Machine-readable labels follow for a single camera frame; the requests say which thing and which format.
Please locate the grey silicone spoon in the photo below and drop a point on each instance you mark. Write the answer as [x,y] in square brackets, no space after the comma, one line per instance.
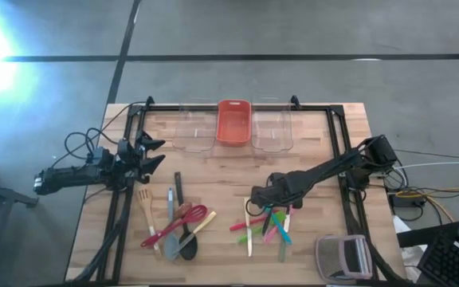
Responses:
[170,247]

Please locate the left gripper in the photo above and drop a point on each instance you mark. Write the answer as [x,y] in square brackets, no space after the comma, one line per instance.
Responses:
[130,163]

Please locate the black aluminium table frame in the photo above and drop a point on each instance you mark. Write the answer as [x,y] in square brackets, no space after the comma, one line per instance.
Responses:
[162,107]

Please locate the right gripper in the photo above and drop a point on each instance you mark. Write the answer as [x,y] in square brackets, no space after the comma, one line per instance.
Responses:
[277,189]

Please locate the orange plastic bin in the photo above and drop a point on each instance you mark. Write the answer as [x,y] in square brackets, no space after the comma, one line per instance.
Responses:
[233,127]

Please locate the black power adapter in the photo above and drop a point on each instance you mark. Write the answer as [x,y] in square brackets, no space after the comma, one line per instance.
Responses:
[405,200]

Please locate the black frame clamp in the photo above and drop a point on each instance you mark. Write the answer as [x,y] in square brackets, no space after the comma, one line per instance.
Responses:
[295,103]
[150,103]

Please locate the grey tray device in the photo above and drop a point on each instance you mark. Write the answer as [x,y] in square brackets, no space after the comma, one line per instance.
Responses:
[333,257]

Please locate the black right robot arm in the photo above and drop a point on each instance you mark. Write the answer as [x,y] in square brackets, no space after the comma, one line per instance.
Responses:
[325,171]

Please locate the green silicone spatula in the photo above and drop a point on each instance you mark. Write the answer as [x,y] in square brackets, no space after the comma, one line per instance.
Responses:
[279,217]

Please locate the black plastic spoon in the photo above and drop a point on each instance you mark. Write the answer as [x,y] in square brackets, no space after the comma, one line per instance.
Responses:
[189,249]

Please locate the red slotted spoon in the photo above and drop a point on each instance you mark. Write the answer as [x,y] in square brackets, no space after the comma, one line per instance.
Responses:
[197,213]

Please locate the brown wooden spoon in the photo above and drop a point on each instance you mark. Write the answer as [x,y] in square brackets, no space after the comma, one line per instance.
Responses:
[183,209]

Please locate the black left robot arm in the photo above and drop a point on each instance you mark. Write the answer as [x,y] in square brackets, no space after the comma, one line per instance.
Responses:
[70,177]

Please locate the wooden slotted spatula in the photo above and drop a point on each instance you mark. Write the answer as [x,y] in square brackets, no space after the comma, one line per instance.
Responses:
[146,203]

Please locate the clear plastic bin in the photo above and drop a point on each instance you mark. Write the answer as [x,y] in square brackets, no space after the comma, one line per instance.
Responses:
[271,131]
[193,131]

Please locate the black laptop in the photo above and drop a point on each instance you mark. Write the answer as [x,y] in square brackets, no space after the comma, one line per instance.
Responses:
[448,263]

